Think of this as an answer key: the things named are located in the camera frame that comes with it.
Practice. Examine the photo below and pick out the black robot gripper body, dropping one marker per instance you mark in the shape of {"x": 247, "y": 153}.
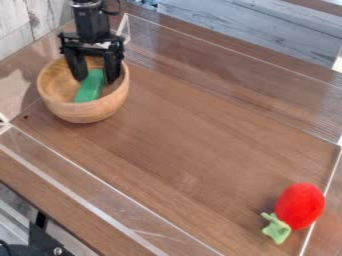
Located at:
{"x": 92, "y": 14}

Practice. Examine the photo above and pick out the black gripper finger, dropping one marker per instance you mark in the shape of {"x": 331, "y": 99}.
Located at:
{"x": 113, "y": 65}
{"x": 77, "y": 64}

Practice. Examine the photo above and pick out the green rectangular block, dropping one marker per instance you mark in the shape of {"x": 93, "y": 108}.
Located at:
{"x": 92, "y": 87}

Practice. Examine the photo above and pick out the brown wooden bowl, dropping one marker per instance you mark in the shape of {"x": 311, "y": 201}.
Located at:
{"x": 58, "y": 88}

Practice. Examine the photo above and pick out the clear acrylic tray walls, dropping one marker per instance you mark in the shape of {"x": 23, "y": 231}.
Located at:
{"x": 172, "y": 177}

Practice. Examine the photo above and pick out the black metal table clamp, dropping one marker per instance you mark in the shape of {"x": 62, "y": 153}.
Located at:
{"x": 25, "y": 239}

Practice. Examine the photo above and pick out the red plush strawberry toy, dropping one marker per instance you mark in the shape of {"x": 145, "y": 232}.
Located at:
{"x": 299, "y": 208}

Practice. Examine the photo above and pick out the clear acrylic corner bracket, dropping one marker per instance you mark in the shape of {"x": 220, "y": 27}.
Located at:
{"x": 124, "y": 32}

